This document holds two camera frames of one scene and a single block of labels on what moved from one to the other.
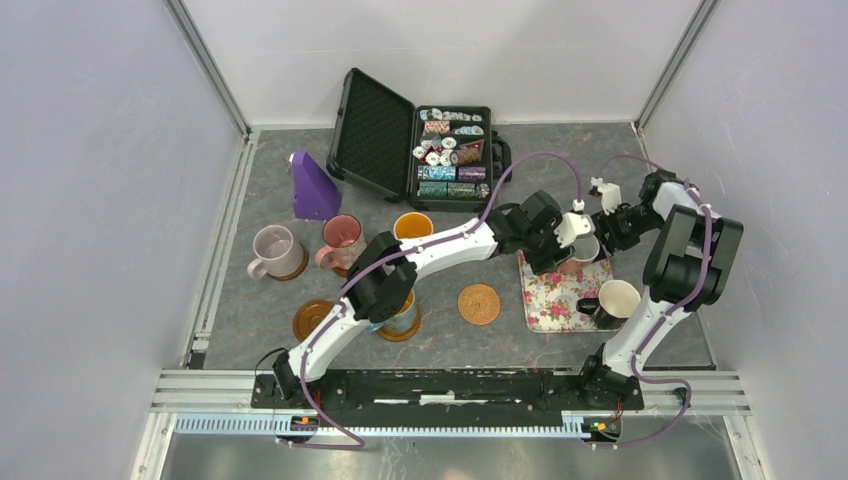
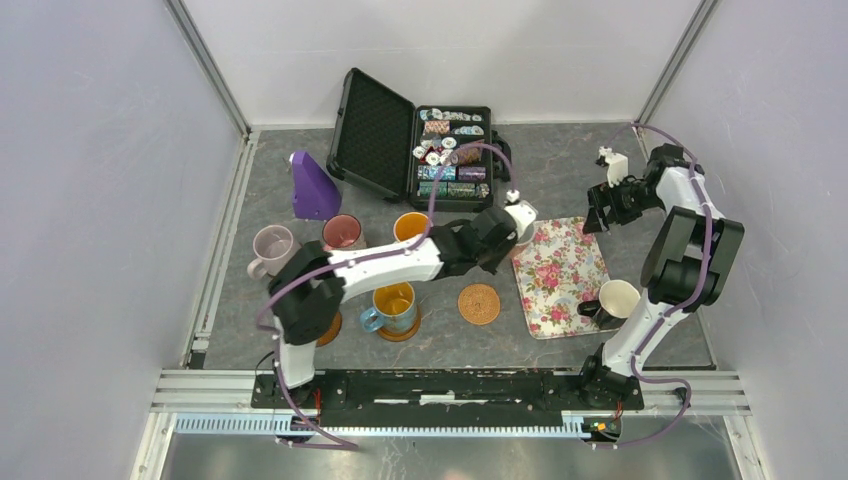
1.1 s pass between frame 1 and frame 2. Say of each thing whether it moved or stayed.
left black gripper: moved
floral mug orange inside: stayed
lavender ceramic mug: stayed
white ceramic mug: moved
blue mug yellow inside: stayed
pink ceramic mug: stayed
